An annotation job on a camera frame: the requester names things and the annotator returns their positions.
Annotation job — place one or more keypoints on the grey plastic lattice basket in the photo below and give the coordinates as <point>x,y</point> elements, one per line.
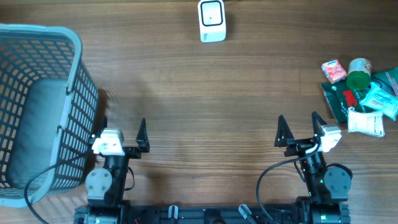
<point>48,109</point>

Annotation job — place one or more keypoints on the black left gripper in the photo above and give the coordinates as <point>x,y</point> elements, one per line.
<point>135,152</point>

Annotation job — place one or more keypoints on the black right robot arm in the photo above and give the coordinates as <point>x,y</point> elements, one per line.
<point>327,184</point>

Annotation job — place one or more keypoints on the teal wipes packet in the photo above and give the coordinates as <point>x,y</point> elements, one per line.
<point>379,100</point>

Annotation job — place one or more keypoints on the white barcode scanner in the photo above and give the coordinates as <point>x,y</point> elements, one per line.
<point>212,20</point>

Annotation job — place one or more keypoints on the green glove package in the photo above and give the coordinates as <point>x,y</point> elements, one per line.
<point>340,97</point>

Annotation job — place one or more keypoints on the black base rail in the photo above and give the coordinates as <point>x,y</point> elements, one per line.
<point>202,214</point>

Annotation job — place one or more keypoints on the small red orange packet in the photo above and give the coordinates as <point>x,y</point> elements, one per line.
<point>334,71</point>

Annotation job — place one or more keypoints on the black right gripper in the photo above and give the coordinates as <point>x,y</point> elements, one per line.
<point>298,145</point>

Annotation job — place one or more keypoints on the green lid jar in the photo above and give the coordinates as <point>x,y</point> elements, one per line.
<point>359,74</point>

